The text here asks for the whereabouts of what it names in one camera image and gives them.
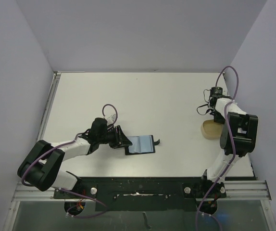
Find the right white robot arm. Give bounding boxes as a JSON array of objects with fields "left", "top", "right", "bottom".
[{"left": 198, "top": 86, "right": 259, "bottom": 197}]

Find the beige card tray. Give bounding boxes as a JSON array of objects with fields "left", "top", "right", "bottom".
[{"left": 201, "top": 120, "right": 223, "bottom": 140}]

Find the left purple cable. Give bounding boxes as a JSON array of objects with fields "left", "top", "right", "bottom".
[{"left": 21, "top": 103, "right": 118, "bottom": 219}]

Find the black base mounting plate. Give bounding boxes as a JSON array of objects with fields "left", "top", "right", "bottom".
[{"left": 53, "top": 177, "right": 226, "bottom": 212}]

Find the aluminium rail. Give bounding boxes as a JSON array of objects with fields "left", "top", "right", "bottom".
[
  {"left": 225, "top": 180, "right": 271, "bottom": 200},
  {"left": 17, "top": 72, "right": 64, "bottom": 192}
]

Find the black leather card holder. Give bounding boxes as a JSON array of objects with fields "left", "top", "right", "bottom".
[{"left": 125, "top": 135, "right": 160, "bottom": 155}]

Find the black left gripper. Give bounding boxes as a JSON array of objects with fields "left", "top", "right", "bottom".
[{"left": 98, "top": 125, "right": 132, "bottom": 148}]

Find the right aluminium rail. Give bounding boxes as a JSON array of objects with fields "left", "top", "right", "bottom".
[{"left": 225, "top": 180, "right": 271, "bottom": 200}]

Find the black looped wrist cable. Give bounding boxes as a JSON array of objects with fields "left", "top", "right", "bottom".
[{"left": 196, "top": 88, "right": 213, "bottom": 116}]

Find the left aluminium rail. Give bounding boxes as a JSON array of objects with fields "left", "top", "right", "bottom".
[{"left": 17, "top": 72, "right": 64, "bottom": 192}]

